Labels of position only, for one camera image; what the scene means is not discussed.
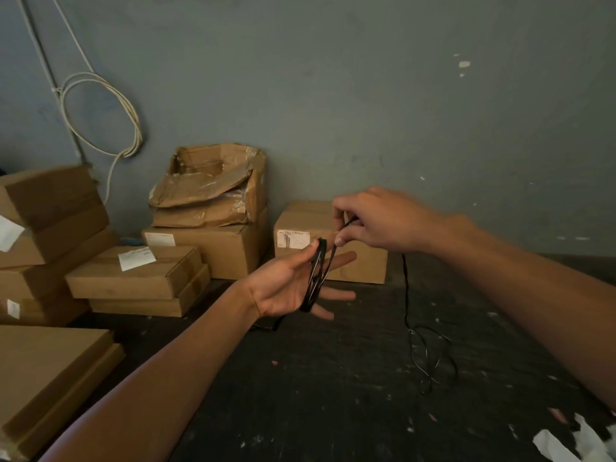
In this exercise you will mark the person's left hand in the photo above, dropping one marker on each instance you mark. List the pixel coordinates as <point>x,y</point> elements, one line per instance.
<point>279,288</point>

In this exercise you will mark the person's right hand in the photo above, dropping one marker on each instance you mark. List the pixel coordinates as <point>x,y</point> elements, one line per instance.
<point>399,221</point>

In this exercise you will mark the person's right thumb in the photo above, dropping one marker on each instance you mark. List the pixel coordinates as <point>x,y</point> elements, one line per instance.
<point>351,234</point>

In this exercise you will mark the person's left thumb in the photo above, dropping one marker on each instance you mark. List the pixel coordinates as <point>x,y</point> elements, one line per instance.
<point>304,250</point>

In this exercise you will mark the person's right forearm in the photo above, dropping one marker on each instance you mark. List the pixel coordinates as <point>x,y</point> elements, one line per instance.
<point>544,293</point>

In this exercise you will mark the person's left forearm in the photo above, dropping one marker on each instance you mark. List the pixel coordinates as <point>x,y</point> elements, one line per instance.
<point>159,380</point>

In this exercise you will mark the cardboard box with striped label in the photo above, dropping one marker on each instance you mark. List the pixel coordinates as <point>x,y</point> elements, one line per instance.
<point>365,267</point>

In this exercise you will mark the large cardboard box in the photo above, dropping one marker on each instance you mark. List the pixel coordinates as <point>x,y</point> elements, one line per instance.
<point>226,252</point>

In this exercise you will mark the torn crumpled cardboard box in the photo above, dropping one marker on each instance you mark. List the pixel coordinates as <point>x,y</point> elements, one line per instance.
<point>211,187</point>

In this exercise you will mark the flat cardboard box white label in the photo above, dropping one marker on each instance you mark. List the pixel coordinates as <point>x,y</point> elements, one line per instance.
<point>139,276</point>

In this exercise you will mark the wide flat cardboard box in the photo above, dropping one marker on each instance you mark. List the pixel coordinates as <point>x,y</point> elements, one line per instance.
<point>43,365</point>
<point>72,404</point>

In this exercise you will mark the torn white paper scraps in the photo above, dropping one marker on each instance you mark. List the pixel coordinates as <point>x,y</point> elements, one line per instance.
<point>577,442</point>

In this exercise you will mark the white wall conduit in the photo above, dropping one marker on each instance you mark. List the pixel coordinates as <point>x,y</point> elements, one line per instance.
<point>45,72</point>

